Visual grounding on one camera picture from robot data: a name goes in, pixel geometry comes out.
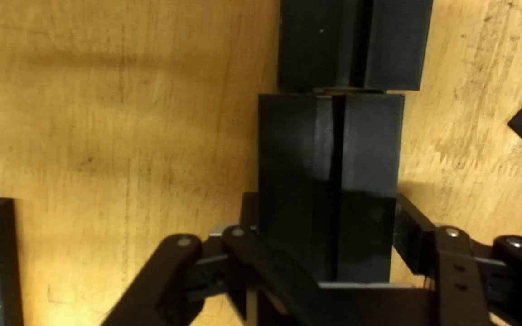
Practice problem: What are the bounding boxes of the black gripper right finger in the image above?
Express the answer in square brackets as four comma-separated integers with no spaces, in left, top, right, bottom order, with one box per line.
[389,191,522,326]

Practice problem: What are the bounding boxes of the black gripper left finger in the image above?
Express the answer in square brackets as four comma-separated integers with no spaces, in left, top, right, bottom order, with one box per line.
[99,189,322,326]

